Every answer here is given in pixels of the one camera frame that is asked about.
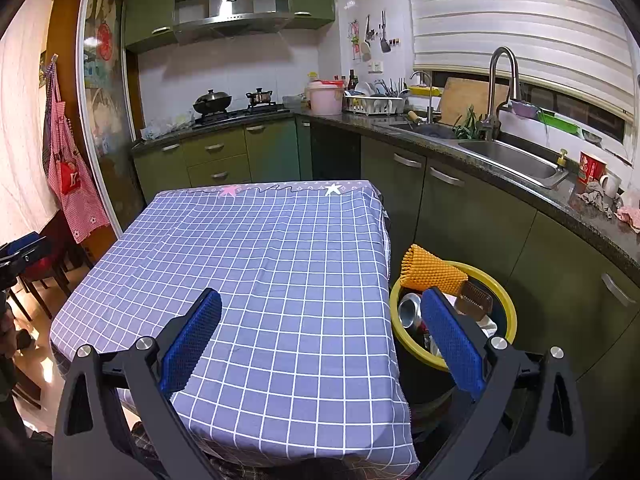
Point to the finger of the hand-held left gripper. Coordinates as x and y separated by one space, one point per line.
22 249

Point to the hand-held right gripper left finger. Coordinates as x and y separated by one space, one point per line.
192 340

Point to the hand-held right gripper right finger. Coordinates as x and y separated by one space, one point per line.
452 345

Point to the red soda can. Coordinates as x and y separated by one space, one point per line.
411 310

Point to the yellow rimmed trash bin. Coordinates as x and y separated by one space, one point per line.
505 320

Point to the orange knitted cloth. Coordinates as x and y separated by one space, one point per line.
430 270

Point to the dark wooden chair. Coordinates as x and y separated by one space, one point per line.
45 265

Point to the red checked apron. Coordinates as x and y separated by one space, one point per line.
75 185

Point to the blue checked tablecloth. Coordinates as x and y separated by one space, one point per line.
250 260

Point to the plaid pants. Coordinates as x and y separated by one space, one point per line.
145 440

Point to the green lower cabinets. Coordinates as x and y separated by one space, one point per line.
475 210

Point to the green cabinets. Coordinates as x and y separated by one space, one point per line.
475 210
150 5

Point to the dark stone countertop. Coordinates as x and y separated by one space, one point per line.
550 200

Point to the steel sink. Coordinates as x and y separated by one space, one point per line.
505 160

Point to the sliding glass door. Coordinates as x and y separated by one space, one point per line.
100 60

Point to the grey rag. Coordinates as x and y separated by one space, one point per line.
595 197

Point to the pink cloth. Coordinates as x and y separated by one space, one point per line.
629 217

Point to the green leafy vegetable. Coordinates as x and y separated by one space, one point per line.
467 127

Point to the white mug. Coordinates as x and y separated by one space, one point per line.
611 185

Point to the black dishwasher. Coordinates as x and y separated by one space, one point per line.
335 152

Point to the black gas stove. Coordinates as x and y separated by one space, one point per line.
240 115

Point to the black wok with lid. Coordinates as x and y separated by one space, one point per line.
212 102

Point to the small steel faucet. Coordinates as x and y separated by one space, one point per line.
430 105

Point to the wooden cutting board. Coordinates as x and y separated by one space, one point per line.
470 100

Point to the green plastic tray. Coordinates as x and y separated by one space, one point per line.
560 122

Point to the purple drain basket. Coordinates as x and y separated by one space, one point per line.
525 108

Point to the white dish rack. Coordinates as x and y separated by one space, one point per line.
375 106

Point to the small steel pot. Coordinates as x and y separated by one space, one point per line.
259 97

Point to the yellow sponge holder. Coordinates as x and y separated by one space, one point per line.
425 91

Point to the tall steel faucet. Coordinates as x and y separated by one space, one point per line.
492 85

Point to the pink plastic container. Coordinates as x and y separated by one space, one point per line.
325 100

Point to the green upper cabinets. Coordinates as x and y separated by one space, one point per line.
150 5

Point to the yellow oil bottle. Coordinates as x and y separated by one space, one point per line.
312 79

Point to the white hanging spatula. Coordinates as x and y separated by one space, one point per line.
366 50

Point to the black hanging spatula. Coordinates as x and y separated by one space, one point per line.
384 42

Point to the steel range hood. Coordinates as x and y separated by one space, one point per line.
230 5

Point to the pink hanging ornament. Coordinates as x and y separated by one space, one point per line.
353 37

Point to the white window blind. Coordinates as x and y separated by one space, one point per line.
500 10

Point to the white wall outlet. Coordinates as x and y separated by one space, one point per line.
375 67

